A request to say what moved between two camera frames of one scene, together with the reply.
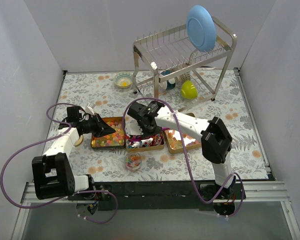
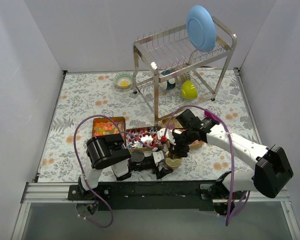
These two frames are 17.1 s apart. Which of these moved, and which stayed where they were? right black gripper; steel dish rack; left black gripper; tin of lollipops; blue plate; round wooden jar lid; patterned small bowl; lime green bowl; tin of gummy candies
Moved: round wooden jar lid; left black gripper; right black gripper
Stayed: steel dish rack; lime green bowl; blue plate; tin of gummy candies; tin of lollipops; patterned small bowl
